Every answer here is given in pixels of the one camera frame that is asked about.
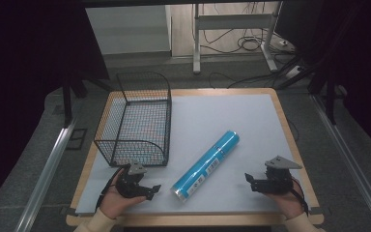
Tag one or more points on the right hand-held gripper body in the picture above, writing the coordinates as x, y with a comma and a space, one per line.
278, 180

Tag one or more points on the aluminium rail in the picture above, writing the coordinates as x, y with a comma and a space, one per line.
354, 161
43, 180

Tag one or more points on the blue wrapped roll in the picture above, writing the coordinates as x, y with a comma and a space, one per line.
206, 164

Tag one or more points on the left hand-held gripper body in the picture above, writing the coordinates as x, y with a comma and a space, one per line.
129, 185

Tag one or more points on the white power strip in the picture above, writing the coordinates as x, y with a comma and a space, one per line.
293, 72

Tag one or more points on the person's left hand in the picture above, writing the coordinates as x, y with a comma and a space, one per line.
116, 201

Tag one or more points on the wooden table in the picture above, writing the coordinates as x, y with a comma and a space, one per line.
186, 220

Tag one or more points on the white metal desk frame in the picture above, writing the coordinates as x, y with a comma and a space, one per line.
235, 22

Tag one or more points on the black metal stand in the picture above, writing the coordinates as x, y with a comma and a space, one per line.
330, 96
67, 103

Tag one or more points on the person's right hand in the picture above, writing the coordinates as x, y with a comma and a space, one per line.
288, 203

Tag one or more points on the black floor plate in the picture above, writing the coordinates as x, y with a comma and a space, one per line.
76, 139

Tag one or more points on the white table mat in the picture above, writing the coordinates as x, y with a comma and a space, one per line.
225, 112

